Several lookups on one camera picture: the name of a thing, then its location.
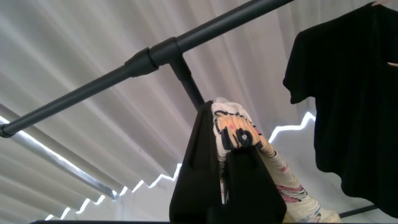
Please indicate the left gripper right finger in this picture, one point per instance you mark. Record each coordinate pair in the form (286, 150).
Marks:
(252, 186)

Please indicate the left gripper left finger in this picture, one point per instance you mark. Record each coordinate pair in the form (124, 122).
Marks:
(196, 174)

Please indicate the cream printed garment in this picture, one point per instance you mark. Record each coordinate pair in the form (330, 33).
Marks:
(236, 130)

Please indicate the black t-shirt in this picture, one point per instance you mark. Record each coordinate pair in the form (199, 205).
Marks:
(351, 109)

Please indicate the black clothes rack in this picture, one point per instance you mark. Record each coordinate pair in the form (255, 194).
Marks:
(217, 25)

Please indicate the white curtain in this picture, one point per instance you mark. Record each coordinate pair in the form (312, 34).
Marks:
(93, 37)

